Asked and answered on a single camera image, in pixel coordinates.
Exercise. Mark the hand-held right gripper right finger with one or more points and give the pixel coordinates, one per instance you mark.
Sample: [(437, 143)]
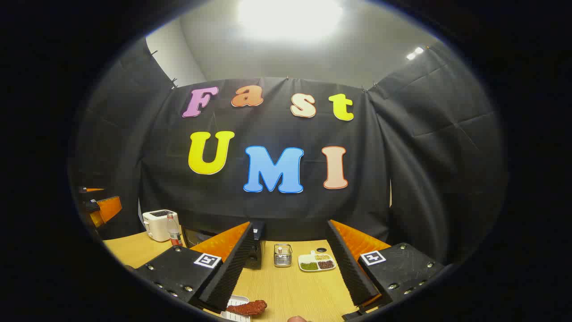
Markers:
[(351, 273)]

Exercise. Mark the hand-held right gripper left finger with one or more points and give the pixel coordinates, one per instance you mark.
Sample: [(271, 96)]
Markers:
[(232, 273)]

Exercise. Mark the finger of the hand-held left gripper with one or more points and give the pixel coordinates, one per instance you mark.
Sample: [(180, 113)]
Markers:
[(91, 190), (107, 210)]

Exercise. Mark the black electric oven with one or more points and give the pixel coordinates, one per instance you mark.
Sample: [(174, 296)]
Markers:
[(259, 252)]

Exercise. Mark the red grilled meat piece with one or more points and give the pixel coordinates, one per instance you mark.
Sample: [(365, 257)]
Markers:
[(248, 307)]

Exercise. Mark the white divided plate with beans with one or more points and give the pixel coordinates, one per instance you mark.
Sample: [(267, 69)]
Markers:
[(317, 264)]

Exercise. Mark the white ridged plate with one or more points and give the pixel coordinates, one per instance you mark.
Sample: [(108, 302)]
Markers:
[(236, 317)]

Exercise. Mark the white toaster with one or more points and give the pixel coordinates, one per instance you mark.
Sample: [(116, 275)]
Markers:
[(155, 226)]

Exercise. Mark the red label bottle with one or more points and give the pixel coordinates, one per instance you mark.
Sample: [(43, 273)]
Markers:
[(174, 235)]

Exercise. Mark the small ceiling spotlights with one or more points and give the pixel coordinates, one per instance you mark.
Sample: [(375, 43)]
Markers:
[(414, 52)]

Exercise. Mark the ceiling light panel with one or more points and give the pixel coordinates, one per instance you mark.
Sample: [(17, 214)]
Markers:
[(290, 18)]

